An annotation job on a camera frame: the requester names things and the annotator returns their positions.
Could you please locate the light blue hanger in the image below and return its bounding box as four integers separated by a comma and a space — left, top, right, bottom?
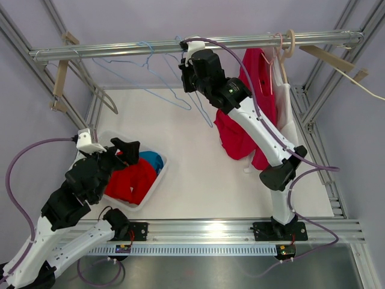
91, 41, 192, 111
162, 53, 213, 128

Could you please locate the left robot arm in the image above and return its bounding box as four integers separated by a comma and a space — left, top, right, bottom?
1, 137, 140, 288

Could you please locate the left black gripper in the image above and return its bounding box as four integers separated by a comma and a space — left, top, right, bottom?
83, 138, 140, 201

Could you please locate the silver clothes rail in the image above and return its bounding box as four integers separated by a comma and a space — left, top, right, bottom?
28, 30, 364, 62

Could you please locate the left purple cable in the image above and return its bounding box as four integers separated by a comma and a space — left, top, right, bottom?
4, 137, 79, 275

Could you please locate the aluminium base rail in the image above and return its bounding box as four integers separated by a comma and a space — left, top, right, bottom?
144, 218, 366, 244

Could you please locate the grey plastic hanger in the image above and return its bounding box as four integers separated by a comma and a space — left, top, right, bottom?
70, 49, 119, 114

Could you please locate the purple cable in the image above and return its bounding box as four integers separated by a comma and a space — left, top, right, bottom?
183, 37, 340, 250
4, 137, 79, 275

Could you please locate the pink wire hanger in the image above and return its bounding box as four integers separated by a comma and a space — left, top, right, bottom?
260, 33, 284, 96

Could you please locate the blue t shirt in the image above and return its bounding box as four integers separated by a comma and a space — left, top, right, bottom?
139, 151, 164, 175

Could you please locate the white slotted cable duct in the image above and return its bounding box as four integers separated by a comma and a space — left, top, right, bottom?
88, 244, 277, 256

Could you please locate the left beige clip hanger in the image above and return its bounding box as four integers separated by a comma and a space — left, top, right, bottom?
50, 31, 79, 113

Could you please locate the beige clip hanger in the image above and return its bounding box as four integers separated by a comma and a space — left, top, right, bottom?
50, 31, 79, 113
299, 45, 369, 84

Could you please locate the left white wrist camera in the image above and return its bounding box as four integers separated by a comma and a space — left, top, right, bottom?
76, 128, 106, 154

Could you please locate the white plastic laundry basket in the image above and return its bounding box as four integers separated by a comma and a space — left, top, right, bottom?
75, 131, 170, 212

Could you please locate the magenta t shirt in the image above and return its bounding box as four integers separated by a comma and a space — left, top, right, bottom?
214, 64, 280, 170

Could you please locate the white t shirt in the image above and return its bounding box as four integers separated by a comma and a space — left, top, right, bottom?
242, 48, 301, 174

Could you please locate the beige wooden hanger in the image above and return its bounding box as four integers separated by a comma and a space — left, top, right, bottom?
277, 29, 295, 84

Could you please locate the right beige clip hanger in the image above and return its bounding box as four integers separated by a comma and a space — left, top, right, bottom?
299, 45, 369, 84

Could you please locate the red t shirt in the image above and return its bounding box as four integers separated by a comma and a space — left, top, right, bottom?
105, 158, 158, 205

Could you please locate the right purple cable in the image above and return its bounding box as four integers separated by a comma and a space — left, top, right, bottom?
183, 37, 340, 250

